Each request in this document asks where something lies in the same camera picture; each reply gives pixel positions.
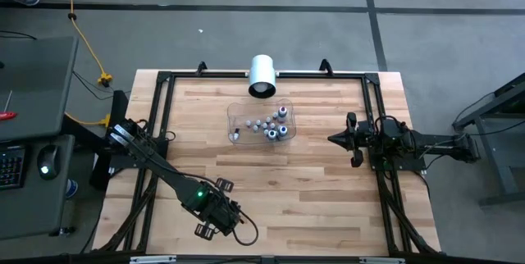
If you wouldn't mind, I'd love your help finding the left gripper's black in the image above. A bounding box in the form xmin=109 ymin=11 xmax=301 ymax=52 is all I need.
xmin=192 ymin=178 xmax=243 ymax=240

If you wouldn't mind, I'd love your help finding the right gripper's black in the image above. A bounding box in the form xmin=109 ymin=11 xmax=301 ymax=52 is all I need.
xmin=327 ymin=112 xmax=377 ymax=169

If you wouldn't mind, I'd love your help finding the clear plastic bin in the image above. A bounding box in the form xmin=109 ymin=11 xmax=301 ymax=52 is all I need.
xmin=226 ymin=98 xmax=298 ymax=146

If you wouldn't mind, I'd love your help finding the black stand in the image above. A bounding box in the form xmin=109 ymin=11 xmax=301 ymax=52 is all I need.
xmin=61 ymin=89 xmax=130 ymax=192

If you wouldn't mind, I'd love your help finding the blue white round object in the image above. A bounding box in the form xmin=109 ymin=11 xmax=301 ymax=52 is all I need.
xmin=65 ymin=178 xmax=80 ymax=199

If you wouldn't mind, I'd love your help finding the gray metal side table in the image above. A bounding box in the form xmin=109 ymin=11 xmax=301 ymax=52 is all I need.
xmin=450 ymin=71 xmax=525 ymax=207

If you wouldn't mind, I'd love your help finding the black computer mouse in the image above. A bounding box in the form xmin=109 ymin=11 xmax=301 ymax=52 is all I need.
xmin=36 ymin=144 xmax=62 ymax=181

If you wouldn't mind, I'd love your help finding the black keyboard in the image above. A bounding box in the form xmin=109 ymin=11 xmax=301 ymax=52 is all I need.
xmin=0 ymin=144 xmax=28 ymax=191

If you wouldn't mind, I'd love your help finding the gray desk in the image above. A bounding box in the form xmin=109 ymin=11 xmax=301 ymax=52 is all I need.
xmin=0 ymin=36 xmax=80 ymax=240

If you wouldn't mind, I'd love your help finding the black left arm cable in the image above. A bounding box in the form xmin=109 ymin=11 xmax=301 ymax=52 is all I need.
xmin=231 ymin=209 xmax=260 ymax=248

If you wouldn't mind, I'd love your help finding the silver metal bracket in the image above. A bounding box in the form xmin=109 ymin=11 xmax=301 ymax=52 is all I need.
xmin=358 ymin=257 xmax=407 ymax=264
xmin=129 ymin=255 xmax=178 ymax=264

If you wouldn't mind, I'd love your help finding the short yellow cable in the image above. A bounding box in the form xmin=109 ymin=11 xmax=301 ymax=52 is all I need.
xmin=64 ymin=111 xmax=112 ymax=128

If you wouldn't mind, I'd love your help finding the long yellow extension cable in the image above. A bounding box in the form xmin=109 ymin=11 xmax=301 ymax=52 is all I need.
xmin=55 ymin=0 xmax=114 ymax=89

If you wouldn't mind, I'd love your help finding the black floor cable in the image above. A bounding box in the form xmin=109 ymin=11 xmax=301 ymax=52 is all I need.
xmin=71 ymin=70 xmax=132 ymax=102

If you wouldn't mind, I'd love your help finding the black desk cable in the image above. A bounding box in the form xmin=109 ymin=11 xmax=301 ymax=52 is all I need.
xmin=0 ymin=30 xmax=39 ymax=42

